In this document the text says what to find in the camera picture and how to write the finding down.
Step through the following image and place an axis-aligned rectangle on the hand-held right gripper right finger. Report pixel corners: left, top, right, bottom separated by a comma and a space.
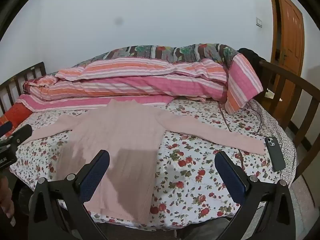
214, 151, 297, 240

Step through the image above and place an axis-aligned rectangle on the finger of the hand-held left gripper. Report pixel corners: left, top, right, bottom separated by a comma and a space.
0, 122, 12, 137
5, 124, 33, 147

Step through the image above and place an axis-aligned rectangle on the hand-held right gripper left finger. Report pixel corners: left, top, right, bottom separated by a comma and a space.
28, 149, 110, 240

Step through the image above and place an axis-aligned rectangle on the pink knit sweater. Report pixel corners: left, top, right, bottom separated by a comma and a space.
21, 99, 266, 224

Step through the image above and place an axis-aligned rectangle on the person's left hand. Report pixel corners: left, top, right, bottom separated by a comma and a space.
0, 176, 16, 227

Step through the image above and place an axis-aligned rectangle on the red pillow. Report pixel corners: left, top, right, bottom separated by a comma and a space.
0, 102, 33, 128

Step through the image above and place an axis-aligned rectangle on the floral bed sheet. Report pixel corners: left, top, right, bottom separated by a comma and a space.
10, 97, 297, 232

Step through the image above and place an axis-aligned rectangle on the wooden headboard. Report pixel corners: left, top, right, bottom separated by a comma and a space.
0, 62, 47, 117

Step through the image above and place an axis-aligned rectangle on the dark smartphone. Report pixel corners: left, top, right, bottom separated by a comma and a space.
264, 136, 286, 172

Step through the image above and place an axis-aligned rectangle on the pink striped quilt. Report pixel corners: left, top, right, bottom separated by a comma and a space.
16, 54, 264, 115

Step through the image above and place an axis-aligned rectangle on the dark clothing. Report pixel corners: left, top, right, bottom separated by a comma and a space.
237, 47, 267, 80

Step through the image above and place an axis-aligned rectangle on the patchwork floral quilt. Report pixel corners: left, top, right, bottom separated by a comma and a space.
71, 44, 240, 68

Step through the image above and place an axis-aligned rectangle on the wooden door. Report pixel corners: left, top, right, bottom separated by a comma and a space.
267, 0, 305, 113

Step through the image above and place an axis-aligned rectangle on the dark red cable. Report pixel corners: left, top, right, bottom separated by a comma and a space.
217, 100, 267, 178

